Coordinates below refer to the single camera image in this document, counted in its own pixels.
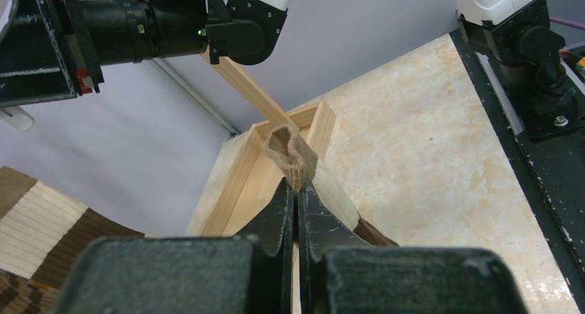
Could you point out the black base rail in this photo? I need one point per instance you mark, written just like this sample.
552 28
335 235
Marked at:
550 173

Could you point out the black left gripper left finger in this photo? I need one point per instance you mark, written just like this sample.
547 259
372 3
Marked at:
249 272

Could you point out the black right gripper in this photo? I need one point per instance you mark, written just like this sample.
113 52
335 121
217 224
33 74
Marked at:
47 53

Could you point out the wooden rack base tray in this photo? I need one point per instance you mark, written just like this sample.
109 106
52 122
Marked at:
244 178

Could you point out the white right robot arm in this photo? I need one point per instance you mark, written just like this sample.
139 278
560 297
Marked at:
543 82

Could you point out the right wooden rack post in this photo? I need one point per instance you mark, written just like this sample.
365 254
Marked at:
250 90

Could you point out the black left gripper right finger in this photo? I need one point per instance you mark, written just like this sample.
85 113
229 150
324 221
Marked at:
342 273

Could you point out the cream brown block sock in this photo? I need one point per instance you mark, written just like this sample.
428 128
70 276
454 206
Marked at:
43 231

